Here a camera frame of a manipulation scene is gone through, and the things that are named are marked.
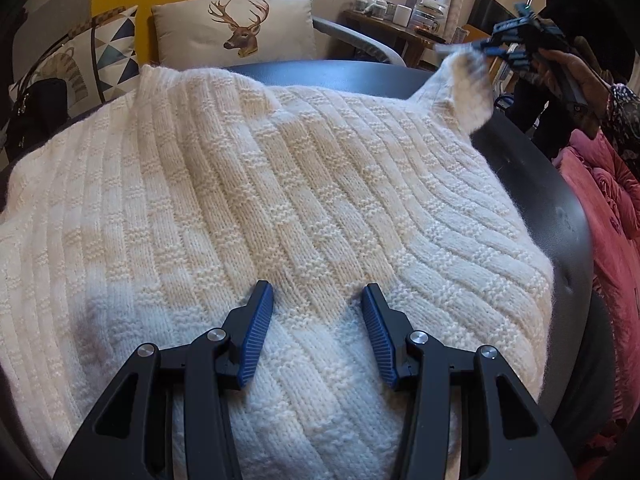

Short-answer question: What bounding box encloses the black television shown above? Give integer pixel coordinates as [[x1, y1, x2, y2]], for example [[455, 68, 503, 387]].
[[472, 0, 526, 31]]

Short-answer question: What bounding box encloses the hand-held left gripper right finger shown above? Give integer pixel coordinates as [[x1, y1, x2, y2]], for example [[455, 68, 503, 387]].
[[361, 282, 576, 480]]

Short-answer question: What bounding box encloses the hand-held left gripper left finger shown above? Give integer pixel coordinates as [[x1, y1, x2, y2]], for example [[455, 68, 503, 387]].
[[52, 280, 275, 480]]

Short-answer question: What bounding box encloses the black hanging coat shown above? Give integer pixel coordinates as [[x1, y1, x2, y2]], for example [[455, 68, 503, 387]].
[[540, 0, 640, 83]]

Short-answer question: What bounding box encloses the stack of clear containers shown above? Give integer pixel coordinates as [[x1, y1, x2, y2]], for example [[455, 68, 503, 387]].
[[412, 0, 449, 36]]

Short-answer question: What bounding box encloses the white knit sweater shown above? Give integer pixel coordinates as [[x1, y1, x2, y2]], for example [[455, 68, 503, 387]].
[[0, 52, 557, 480]]

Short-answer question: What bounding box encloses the pink quilted coat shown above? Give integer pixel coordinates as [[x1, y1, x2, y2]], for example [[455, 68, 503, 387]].
[[557, 130, 640, 461]]

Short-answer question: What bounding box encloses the person's right hand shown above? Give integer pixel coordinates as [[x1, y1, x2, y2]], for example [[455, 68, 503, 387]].
[[536, 49, 614, 137]]

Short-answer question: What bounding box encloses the brown checkered bag strap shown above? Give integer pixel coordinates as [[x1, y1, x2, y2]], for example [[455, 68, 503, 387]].
[[75, 6, 127, 36]]

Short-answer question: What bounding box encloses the deer print cushion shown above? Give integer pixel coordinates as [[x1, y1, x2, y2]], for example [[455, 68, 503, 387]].
[[151, 0, 317, 69]]

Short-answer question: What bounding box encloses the wooden side table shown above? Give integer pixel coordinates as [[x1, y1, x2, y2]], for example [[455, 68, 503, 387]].
[[342, 9, 451, 68]]

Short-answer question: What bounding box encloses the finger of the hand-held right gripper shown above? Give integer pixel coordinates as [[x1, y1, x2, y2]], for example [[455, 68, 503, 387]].
[[434, 41, 524, 67], [481, 26, 522, 49]]

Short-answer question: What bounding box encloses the black handbag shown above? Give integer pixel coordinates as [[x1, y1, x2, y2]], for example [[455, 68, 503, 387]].
[[7, 77, 71, 152]]

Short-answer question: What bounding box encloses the triangle pattern cushion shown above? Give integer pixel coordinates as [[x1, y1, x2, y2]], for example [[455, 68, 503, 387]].
[[10, 5, 141, 126]]

